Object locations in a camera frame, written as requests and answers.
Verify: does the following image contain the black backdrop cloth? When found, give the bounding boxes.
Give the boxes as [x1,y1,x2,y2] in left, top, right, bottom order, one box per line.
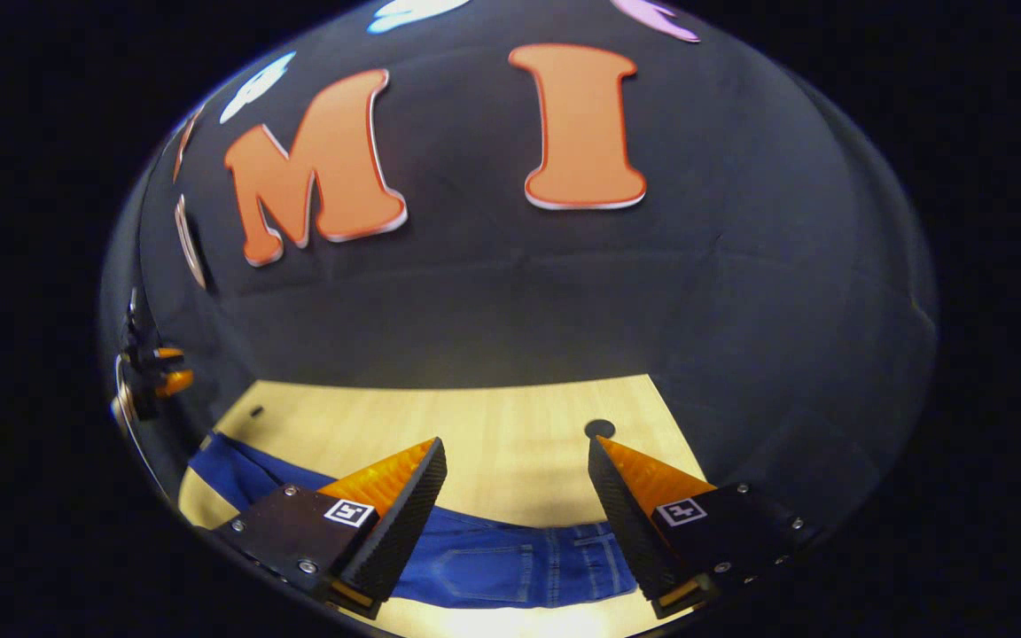
[98,0,939,568]

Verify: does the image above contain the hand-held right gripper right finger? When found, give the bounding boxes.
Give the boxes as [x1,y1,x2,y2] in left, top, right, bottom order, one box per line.
[587,435,823,620]

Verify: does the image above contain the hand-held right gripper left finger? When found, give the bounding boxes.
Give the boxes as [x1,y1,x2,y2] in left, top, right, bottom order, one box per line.
[209,436,448,620]

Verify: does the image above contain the blue denim jeans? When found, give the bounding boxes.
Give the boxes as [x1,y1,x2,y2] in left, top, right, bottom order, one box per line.
[187,431,640,611]

